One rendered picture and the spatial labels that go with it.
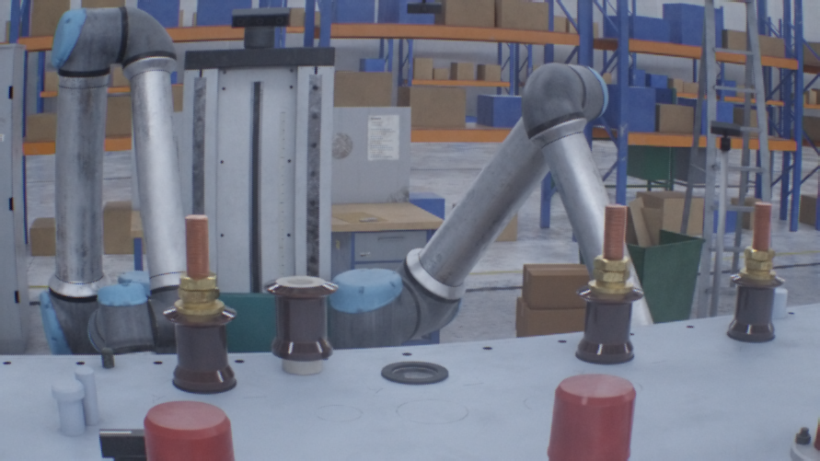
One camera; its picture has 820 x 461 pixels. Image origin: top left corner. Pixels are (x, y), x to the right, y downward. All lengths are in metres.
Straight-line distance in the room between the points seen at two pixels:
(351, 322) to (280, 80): 0.56
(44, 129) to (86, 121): 7.03
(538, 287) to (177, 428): 4.54
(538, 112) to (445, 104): 7.61
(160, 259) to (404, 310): 0.58
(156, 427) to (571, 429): 0.33
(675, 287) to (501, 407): 4.49
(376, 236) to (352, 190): 0.69
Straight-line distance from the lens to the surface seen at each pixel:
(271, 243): 2.17
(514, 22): 9.51
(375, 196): 6.09
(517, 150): 1.94
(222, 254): 2.18
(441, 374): 1.21
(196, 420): 0.69
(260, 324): 2.13
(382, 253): 5.46
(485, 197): 1.98
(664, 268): 5.44
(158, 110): 1.78
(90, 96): 1.82
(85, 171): 1.85
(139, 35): 1.81
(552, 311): 5.17
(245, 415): 1.07
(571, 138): 1.76
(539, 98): 1.77
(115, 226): 8.91
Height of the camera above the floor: 1.75
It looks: 10 degrees down
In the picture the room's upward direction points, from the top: 1 degrees clockwise
